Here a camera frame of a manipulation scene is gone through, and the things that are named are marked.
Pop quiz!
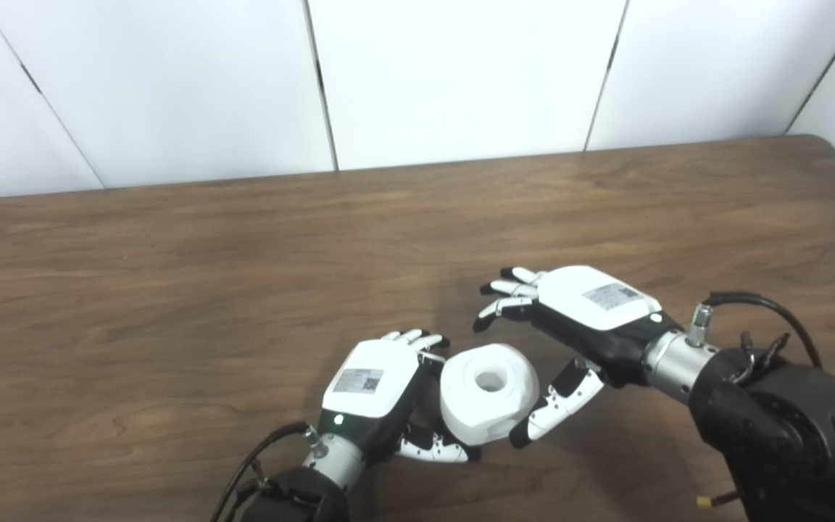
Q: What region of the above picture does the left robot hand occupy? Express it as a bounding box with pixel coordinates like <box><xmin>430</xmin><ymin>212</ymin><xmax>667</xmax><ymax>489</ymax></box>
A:
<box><xmin>316</xmin><ymin>330</ymin><xmax>482</xmax><ymax>465</ymax></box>

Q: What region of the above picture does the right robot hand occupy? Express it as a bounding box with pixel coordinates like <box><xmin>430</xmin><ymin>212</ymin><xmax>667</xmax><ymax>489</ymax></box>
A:
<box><xmin>473</xmin><ymin>265</ymin><xmax>684</xmax><ymax>449</ymax></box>

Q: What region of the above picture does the round white plastic piece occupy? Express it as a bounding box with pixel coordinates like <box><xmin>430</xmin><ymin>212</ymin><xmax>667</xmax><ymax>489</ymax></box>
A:
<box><xmin>439</xmin><ymin>344</ymin><xmax>540</xmax><ymax>445</ymax></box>

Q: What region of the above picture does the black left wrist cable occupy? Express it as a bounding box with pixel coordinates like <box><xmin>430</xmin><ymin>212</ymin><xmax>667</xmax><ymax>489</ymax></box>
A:
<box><xmin>209</xmin><ymin>422</ymin><xmax>314</xmax><ymax>522</ymax></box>

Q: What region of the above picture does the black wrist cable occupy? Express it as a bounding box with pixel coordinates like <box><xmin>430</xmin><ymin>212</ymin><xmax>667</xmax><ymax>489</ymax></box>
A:
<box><xmin>209</xmin><ymin>422</ymin><xmax>314</xmax><ymax>522</ymax></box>
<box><xmin>689</xmin><ymin>291</ymin><xmax>823</xmax><ymax>370</ymax></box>

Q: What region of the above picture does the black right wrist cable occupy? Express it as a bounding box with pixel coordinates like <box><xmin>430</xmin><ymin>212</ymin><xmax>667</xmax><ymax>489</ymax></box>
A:
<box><xmin>689</xmin><ymin>291</ymin><xmax>823</xmax><ymax>370</ymax></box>

